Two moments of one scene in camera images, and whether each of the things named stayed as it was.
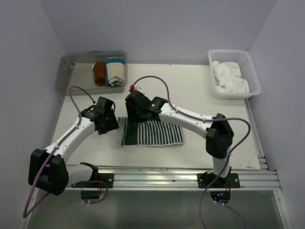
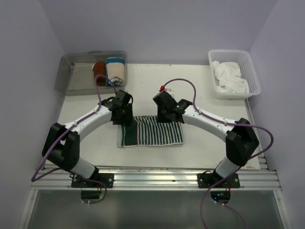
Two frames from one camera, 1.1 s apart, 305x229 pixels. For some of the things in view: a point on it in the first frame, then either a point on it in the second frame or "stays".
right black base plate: [232, 181] stays
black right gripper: [132, 116] -> [160, 119]
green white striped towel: [147, 132] stays
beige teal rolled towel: [115, 71] stays
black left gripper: [113, 125] -> [128, 119]
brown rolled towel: [99, 73] stays
